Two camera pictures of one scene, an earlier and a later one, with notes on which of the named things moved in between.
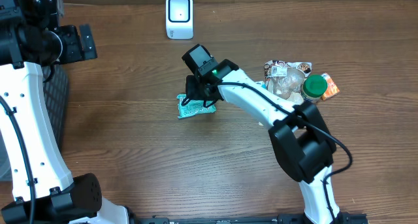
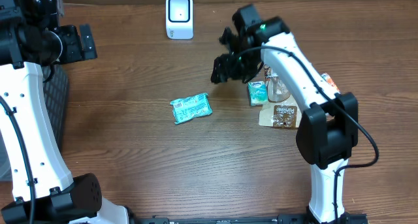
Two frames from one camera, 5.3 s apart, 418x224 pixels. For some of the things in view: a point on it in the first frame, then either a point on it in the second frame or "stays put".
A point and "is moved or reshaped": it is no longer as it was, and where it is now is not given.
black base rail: [339, 218] stays put
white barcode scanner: [179, 24] stays put
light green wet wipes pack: [192, 106] is moved or reshaped
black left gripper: [87, 42] stays put
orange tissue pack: [332, 89] stays put
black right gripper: [195, 93] → [225, 68]
